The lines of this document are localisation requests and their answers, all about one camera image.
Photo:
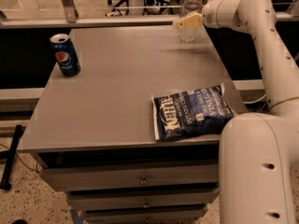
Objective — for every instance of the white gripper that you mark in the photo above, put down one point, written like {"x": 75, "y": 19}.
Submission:
{"x": 212, "y": 15}

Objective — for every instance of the clear plastic water bottle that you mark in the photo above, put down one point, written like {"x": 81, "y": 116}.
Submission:
{"x": 189, "y": 6}

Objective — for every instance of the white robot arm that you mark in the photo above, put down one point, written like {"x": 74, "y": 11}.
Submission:
{"x": 257, "y": 151}

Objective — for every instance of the blue Kettle chip bag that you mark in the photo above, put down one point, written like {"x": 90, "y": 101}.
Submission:
{"x": 190, "y": 113}

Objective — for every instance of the black office chair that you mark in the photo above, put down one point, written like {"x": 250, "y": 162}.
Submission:
{"x": 116, "y": 4}

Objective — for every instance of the grey metal railing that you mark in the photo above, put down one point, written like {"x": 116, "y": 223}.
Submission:
{"x": 89, "y": 23}

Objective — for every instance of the blue Pepsi can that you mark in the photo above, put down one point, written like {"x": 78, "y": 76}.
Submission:
{"x": 65, "y": 54}

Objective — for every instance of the grey drawer cabinet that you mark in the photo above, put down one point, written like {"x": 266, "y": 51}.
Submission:
{"x": 104, "y": 115}

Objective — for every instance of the bottom grey drawer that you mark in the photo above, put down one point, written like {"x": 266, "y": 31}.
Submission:
{"x": 150, "y": 215}

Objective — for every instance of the grey drawer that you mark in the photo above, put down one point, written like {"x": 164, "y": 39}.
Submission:
{"x": 114, "y": 199}
{"x": 92, "y": 178}
{"x": 150, "y": 215}

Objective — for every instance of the top grey drawer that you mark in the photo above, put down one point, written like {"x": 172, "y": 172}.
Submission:
{"x": 92, "y": 178}

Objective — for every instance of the middle grey drawer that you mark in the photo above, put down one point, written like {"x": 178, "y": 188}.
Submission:
{"x": 114, "y": 199}

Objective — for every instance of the black metal stand leg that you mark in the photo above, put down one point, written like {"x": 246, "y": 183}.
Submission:
{"x": 8, "y": 156}

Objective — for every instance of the black shoe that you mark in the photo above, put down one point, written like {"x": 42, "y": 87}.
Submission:
{"x": 19, "y": 221}

